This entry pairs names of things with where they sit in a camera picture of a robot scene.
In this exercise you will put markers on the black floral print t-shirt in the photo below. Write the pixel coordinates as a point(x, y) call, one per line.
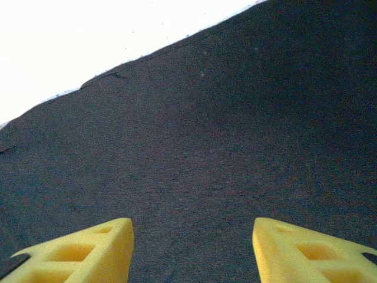
point(206, 132)

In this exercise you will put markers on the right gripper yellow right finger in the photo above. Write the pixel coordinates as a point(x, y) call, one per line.
point(309, 256)

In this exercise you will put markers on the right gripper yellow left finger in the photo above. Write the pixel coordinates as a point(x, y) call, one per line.
point(88, 256)

